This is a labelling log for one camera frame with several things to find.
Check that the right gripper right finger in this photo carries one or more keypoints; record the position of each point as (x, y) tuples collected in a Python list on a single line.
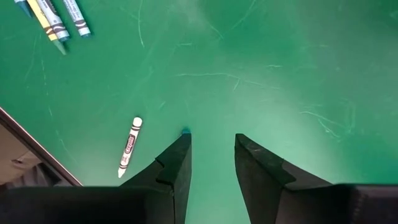
[(273, 202)]

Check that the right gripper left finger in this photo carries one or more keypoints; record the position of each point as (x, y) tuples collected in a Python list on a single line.
[(174, 202)]

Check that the white crayon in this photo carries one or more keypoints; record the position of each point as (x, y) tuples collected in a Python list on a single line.
[(130, 146)]

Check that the green table mat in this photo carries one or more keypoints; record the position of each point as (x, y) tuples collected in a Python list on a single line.
[(248, 77)]

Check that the blue crayon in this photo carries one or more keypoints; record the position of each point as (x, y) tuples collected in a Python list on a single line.
[(22, 4), (54, 18), (76, 17)]

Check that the yellow crayon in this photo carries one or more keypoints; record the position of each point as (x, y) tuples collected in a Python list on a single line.
[(43, 21)]

